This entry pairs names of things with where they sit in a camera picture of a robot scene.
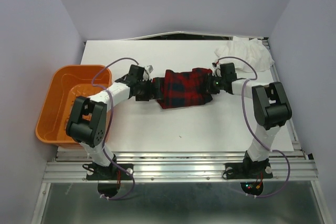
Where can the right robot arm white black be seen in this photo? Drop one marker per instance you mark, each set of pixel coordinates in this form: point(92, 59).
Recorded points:
point(271, 111)

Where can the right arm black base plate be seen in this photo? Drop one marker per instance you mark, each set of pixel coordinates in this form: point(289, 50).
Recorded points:
point(235, 171)

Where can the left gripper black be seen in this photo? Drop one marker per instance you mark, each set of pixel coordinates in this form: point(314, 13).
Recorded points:
point(153, 93)

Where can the orange plastic basket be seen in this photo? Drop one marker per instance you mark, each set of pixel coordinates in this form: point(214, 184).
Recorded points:
point(67, 83)

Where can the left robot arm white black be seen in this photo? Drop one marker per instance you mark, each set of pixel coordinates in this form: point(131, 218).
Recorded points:
point(90, 117)

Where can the aluminium right side rail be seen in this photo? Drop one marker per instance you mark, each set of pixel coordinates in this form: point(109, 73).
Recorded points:
point(283, 99)

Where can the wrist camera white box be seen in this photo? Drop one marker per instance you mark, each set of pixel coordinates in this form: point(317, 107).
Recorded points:
point(148, 70)
point(216, 69)

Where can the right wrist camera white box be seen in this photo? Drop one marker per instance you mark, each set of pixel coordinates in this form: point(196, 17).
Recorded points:
point(216, 69)

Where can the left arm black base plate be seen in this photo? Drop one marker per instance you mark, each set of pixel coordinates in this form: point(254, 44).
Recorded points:
point(96, 172)

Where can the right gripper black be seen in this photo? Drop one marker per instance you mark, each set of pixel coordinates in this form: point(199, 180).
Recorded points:
point(210, 89)

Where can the white crumpled skirt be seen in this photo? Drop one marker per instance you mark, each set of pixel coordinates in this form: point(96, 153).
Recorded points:
point(250, 50)

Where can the red plaid skirt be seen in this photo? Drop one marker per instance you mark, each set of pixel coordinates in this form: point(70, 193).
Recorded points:
point(184, 89)

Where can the aluminium front rail frame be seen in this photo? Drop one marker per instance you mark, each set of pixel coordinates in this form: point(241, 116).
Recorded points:
point(177, 167)

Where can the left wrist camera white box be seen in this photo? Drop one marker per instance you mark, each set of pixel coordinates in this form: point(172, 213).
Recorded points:
point(148, 70)

